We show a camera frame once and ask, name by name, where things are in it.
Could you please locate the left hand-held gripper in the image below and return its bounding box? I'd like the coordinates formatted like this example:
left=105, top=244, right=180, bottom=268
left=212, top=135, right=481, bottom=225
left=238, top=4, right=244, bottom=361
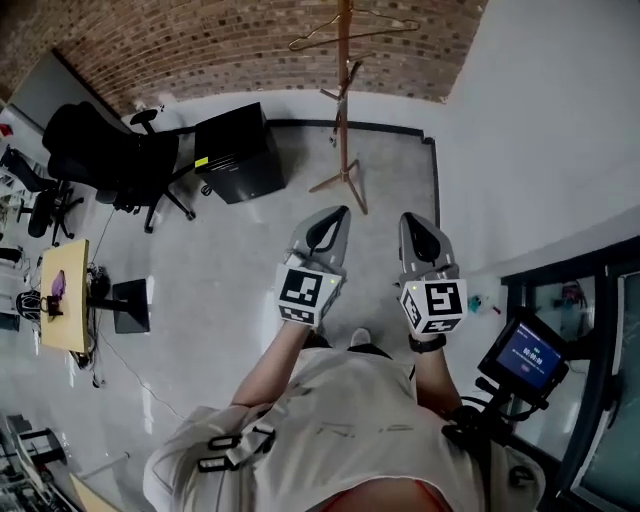
left=273, top=204, right=351, bottom=329

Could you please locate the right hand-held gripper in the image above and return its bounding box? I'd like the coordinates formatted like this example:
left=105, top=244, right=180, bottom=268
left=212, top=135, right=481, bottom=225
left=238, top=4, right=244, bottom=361
left=398, top=212, right=469, bottom=336

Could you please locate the wooden coat rack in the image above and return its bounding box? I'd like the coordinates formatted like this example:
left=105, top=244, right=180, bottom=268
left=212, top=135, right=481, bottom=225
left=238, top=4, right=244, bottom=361
left=308, top=0, right=369, bottom=216

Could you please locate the thin wire clothes hanger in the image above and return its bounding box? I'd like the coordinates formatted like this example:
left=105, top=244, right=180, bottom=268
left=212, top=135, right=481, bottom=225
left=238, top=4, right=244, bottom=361
left=288, top=5, right=421, bottom=52

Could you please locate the person's left forearm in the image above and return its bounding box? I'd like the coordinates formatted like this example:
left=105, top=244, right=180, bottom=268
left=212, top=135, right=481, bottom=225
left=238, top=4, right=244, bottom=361
left=230, top=319, right=312, bottom=409

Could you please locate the person's right forearm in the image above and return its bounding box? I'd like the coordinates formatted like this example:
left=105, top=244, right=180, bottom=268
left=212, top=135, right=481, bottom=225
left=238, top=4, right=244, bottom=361
left=412, top=344, right=464, bottom=417

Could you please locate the black wristwatch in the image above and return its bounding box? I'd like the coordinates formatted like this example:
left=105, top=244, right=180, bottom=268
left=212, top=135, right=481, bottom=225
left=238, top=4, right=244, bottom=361
left=408, top=333, right=448, bottom=355

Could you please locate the black cabinet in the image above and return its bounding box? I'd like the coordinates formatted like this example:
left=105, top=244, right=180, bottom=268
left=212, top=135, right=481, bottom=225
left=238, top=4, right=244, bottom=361
left=193, top=102, right=288, bottom=205

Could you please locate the black screen device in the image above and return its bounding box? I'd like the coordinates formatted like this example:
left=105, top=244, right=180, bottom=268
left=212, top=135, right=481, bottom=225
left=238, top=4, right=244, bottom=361
left=477, top=305, right=571, bottom=404

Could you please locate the person's white shirt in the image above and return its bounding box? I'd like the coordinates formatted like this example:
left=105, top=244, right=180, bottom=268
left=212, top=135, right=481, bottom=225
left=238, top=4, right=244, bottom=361
left=143, top=343, right=547, bottom=512

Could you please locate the black framed glass door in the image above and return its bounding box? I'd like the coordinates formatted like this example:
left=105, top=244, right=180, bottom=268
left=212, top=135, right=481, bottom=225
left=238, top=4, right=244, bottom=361
left=501, top=234, right=640, bottom=512

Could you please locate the large black office chair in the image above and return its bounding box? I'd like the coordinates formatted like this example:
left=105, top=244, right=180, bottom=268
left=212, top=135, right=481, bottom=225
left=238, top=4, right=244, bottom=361
left=42, top=101, right=197, bottom=235

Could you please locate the small yellow wooden table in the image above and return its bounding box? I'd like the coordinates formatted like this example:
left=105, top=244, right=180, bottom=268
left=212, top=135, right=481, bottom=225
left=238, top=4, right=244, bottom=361
left=39, top=238, right=92, bottom=354

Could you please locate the small black office chair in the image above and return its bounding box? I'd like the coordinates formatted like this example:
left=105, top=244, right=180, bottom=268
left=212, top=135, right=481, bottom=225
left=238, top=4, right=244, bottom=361
left=0, top=144, right=85, bottom=248

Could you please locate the grey partition panel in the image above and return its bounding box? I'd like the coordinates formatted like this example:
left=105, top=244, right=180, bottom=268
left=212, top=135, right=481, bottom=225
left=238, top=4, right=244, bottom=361
left=8, top=48, right=134, bottom=135

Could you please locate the black table base plate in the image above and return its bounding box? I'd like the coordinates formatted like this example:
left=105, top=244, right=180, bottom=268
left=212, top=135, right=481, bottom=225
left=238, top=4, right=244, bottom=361
left=112, top=278, right=151, bottom=335

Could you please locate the black and white chest strap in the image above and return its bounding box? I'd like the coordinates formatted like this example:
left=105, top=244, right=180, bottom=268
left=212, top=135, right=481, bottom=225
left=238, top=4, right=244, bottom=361
left=197, top=424, right=277, bottom=474

